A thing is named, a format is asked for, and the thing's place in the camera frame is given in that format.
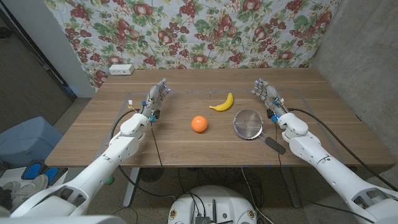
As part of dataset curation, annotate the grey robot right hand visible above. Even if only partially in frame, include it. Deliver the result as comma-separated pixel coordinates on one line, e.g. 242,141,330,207
251,77,289,124

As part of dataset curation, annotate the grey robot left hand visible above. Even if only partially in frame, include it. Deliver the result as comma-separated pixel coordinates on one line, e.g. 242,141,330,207
141,77,171,122

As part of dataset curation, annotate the metal mesh sieve black handle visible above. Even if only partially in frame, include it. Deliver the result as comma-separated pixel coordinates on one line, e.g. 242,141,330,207
233,108,290,156

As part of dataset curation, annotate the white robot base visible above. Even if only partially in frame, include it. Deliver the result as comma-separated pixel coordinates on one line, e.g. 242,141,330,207
167,185,258,224

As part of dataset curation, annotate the yellow toy banana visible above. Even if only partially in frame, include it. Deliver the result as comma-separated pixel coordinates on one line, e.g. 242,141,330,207
209,92,234,112

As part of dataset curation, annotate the white power strip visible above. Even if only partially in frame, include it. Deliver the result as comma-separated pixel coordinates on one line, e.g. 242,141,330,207
108,63,135,76

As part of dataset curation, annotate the orange fruit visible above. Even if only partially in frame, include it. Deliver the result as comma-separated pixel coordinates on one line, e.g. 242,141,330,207
191,115,209,134

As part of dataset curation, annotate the black round fan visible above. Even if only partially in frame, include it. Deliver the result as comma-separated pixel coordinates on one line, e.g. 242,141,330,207
139,167,165,183

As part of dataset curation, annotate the floral fruit print backdrop cloth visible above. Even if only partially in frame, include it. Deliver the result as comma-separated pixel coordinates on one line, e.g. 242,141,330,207
43,0,341,91

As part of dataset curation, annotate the white table leg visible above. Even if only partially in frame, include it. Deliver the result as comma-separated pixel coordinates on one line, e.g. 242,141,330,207
123,167,141,208

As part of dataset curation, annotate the grey table leg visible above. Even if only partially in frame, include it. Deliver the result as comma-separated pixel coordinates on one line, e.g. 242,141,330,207
281,166,302,208

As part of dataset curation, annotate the blue foot pedal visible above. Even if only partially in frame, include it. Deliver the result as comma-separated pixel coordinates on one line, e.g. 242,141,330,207
42,167,60,185
21,161,43,180

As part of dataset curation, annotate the grey-blue plastic bin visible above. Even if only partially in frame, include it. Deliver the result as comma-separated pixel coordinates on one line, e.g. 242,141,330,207
0,116,63,169

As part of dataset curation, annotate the white sneaker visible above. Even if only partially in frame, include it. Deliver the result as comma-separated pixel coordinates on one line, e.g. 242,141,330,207
11,174,50,203
0,180,21,193

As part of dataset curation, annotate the white robot torso edge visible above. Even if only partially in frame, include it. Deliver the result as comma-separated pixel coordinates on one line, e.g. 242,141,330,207
0,214,127,224

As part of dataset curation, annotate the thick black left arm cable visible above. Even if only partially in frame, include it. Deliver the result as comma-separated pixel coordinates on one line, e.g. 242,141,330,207
108,108,175,200

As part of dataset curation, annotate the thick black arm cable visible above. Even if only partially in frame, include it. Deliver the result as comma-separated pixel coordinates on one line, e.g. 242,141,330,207
108,108,175,200
287,107,398,192

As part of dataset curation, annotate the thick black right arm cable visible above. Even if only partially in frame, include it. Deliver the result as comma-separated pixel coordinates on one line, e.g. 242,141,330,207
287,107,398,192

